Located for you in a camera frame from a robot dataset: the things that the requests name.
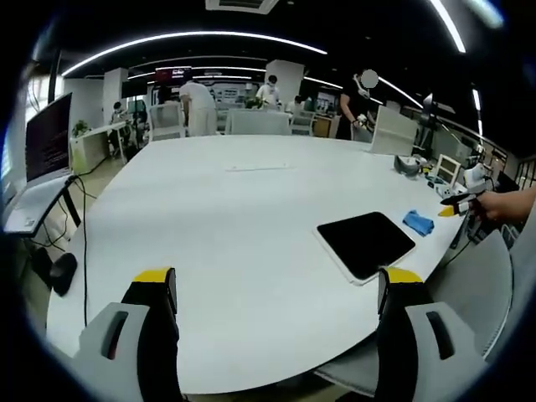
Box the person's grey clothing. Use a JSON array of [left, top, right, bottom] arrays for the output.
[[483, 217, 536, 365]]

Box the black desk lamp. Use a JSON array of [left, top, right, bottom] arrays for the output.
[[420, 92, 489, 146]]

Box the white side desk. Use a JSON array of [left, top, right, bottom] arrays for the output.
[[68, 120, 129, 173]]

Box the white mesh office chair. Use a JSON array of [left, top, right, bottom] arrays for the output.
[[224, 108, 293, 137], [147, 101, 188, 142], [368, 104, 420, 157]]

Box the small white frame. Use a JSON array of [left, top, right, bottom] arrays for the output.
[[434, 152, 462, 186]]

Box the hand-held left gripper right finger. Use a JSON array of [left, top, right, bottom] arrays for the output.
[[375, 267, 491, 402]]

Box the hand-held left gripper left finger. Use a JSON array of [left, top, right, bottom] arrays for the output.
[[77, 265, 182, 402]]

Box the person's right hand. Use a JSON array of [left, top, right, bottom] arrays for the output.
[[471, 192, 510, 223]]

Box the open silver laptop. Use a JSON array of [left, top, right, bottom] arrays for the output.
[[1, 92, 75, 234]]

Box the blue cleaning cloth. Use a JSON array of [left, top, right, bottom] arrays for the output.
[[402, 209, 436, 238]]

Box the black pouch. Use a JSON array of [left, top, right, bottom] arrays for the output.
[[49, 252, 80, 297]]

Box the black cable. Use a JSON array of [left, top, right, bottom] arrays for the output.
[[62, 173, 126, 330]]

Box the grey laptop stand table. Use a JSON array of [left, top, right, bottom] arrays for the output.
[[3, 174, 83, 248]]

